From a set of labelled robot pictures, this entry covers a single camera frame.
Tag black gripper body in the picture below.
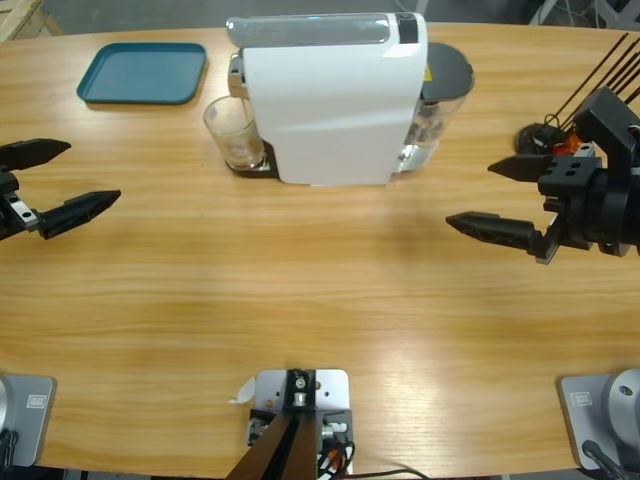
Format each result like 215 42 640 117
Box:
534 154 640 265
0 167 42 243

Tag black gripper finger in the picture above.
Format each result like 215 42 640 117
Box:
487 153 557 184
37 189 122 241
444 210 546 257
0 138 72 174

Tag clear glass cup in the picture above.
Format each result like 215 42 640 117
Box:
202 94 267 172

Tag grey coffee machine lever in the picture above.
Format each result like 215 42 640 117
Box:
224 13 392 49

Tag white capsule coffee machine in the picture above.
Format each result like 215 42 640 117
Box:
227 10 429 190

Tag black capsule holder with rods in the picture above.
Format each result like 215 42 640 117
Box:
516 32 640 162

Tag clear water tank black lid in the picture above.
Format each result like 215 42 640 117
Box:
392 42 475 179

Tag teal plastic tray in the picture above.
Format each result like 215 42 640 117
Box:
74 41 208 106

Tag silver drip tray grate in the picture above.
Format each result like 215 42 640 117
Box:
224 141 279 179

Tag grey metal device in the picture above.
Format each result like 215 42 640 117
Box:
254 368 350 475

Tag white tape piece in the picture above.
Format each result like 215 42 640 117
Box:
228 377 257 405

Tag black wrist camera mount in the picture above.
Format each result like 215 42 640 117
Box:
572 85 640 177

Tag grey metal frame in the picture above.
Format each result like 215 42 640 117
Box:
529 0 640 32

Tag black cable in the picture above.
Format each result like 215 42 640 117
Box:
349 466 427 480
582 439 629 480

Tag black clamp bracket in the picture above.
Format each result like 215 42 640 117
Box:
247 407 354 448

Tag orange red cable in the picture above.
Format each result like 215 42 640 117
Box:
318 439 357 476

